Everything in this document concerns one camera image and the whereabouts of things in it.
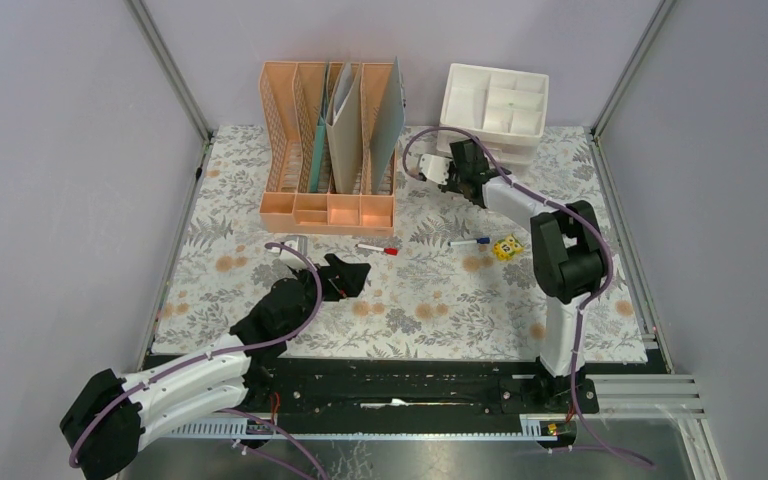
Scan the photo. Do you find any yellow owl eraser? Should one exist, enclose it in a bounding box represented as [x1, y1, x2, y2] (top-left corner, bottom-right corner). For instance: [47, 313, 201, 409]
[492, 234, 524, 261]

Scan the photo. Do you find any teal folder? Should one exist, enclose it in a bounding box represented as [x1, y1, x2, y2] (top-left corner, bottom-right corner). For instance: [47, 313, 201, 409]
[308, 62, 330, 193]

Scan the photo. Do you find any white plastic drawer unit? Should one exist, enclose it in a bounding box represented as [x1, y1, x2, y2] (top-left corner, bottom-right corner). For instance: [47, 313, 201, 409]
[436, 63, 550, 169]

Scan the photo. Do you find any blue cap whiteboard marker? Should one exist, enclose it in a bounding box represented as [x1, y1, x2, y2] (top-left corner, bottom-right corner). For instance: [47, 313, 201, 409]
[448, 237, 491, 247]

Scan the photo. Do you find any light blue folder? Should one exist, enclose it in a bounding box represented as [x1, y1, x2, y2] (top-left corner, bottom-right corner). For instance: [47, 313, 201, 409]
[369, 57, 405, 193]

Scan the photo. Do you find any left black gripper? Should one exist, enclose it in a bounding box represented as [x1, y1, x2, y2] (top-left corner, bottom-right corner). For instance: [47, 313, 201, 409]
[285, 253, 369, 339]

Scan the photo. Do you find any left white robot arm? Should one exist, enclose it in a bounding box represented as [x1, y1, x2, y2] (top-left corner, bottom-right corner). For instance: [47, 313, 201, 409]
[59, 248, 371, 479]

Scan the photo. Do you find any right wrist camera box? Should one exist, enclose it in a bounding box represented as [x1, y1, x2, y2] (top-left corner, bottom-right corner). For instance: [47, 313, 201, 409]
[418, 153, 451, 185]

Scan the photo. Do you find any orange plastic file organizer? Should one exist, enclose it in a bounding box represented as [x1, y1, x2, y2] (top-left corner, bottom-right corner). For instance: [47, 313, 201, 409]
[259, 59, 405, 236]

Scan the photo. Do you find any floral patterned desk mat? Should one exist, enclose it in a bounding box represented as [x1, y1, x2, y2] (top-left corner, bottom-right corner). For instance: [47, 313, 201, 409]
[150, 124, 650, 364]

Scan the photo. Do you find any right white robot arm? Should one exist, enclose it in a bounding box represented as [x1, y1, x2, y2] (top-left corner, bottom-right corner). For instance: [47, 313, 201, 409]
[419, 140, 614, 412]

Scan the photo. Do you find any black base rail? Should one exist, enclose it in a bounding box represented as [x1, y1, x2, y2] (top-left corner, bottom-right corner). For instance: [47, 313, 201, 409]
[235, 358, 599, 435]

